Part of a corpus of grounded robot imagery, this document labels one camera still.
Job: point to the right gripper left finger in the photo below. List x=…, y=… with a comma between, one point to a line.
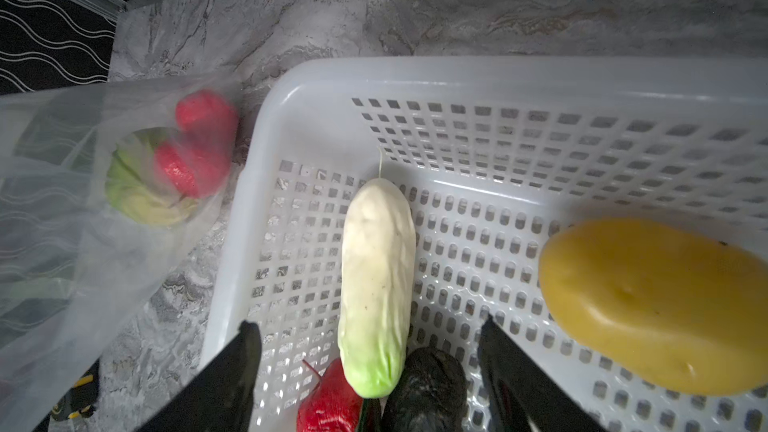
x=221, y=396

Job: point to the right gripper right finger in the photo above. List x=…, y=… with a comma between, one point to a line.
x=522, y=397

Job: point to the red strawberry front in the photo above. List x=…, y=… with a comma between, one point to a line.
x=332, y=405

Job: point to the red strawberry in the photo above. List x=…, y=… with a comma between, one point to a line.
x=207, y=117
x=195, y=169
x=332, y=405

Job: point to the yellow potato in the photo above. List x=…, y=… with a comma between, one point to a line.
x=680, y=310

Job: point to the green cabbage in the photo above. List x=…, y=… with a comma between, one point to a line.
x=134, y=188

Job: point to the clear zip top bag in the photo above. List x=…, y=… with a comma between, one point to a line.
x=73, y=268

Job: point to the white plastic perforated basket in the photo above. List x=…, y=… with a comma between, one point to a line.
x=494, y=155

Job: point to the black yellow tape measure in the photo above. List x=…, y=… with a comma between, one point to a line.
x=81, y=399

